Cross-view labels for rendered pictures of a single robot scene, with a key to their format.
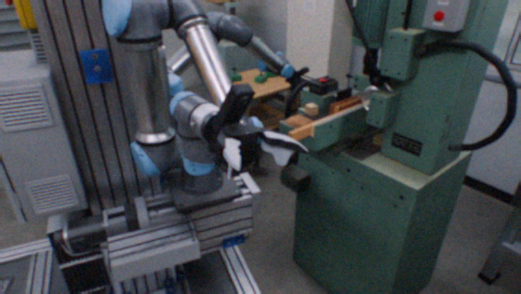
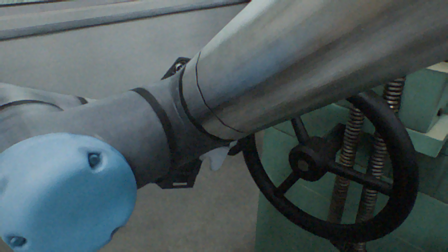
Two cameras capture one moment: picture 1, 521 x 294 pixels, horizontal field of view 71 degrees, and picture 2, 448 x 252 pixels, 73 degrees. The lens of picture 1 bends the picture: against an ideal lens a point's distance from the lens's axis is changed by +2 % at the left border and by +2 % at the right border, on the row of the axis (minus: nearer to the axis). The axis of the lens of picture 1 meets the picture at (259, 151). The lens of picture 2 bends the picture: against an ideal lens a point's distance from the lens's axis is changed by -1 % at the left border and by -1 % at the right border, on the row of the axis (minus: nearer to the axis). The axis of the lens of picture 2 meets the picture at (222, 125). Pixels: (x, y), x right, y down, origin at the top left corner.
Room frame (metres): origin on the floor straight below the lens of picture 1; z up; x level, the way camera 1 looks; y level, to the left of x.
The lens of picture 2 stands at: (1.93, 0.13, 1.09)
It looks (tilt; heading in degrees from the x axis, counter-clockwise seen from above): 30 degrees down; 265
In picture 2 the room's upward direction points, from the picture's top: straight up
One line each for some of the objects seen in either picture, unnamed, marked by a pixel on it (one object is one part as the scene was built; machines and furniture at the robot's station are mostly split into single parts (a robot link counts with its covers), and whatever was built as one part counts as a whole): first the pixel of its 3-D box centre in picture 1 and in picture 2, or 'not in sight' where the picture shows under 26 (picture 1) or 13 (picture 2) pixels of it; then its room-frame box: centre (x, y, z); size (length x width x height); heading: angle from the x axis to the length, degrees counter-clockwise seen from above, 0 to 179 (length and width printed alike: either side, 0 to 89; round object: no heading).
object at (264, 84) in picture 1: (254, 104); not in sight; (2.99, 0.05, 0.32); 0.66 x 0.57 x 0.64; 129
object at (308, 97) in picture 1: (322, 99); (398, 78); (1.61, -0.29, 0.92); 0.15 x 0.13 x 0.09; 130
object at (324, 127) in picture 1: (363, 111); not in sight; (1.43, -0.44, 0.93); 0.60 x 0.02 x 0.06; 130
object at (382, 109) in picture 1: (382, 108); not in sight; (1.25, -0.46, 1.02); 0.09 x 0.07 x 0.12; 130
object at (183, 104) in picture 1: (193, 113); not in sight; (0.76, 0.15, 1.21); 0.11 x 0.08 x 0.09; 37
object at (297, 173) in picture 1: (294, 179); not in sight; (1.43, -0.17, 0.58); 0.12 x 0.08 x 0.08; 40
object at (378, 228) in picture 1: (367, 220); (363, 210); (1.40, -0.54, 0.36); 0.58 x 0.45 x 0.71; 40
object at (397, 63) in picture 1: (402, 53); not in sight; (1.23, -0.48, 1.23); 0.09 x 0.08 x 0.15; 40
